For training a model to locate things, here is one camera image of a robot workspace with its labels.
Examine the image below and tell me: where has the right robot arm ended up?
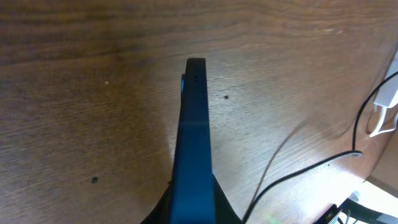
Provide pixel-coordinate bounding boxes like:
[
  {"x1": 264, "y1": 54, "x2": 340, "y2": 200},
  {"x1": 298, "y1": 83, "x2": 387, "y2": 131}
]
[{"x1": 315, "y1": 178, "x2": 397, "y2": 224}]

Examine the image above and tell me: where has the white power strip cord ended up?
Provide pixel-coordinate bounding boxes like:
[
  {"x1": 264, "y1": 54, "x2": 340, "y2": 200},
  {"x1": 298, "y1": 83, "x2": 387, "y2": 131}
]
[{"x1": 368, "y1": 105, "x2": 398, "y2": 138}]

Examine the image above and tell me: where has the blue Samsung Galaxy smartphone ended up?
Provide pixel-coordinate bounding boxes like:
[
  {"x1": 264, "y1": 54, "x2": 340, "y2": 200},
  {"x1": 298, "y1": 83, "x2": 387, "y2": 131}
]
[{"x1": 169, "y1": 58, "x2": 215, "y2": 223}]

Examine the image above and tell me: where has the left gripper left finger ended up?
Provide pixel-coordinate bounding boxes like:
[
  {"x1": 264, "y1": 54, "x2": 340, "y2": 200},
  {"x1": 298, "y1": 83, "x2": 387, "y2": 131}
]
[{"x1": 141, "y1": 182, "x2": 171, "y2": 224}]

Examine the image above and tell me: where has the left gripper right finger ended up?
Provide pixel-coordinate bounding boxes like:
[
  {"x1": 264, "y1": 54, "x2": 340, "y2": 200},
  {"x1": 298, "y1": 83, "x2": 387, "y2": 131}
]
[{"x1": 213, "y1": 175, "x2": 243, "y2": 224}]

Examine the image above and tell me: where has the black USB charging cable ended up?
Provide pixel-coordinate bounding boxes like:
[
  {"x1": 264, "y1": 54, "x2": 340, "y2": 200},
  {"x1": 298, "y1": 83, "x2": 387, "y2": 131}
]
[{"x1": 241, "y1": 70, "x2": 398, "y2": 224}]

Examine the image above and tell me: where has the white power strip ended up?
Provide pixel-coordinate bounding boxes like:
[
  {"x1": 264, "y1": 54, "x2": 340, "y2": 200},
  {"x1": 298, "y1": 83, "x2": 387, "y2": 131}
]
[{"x1": 374, "y1": 54, "x2": 397, "y2": 108}]

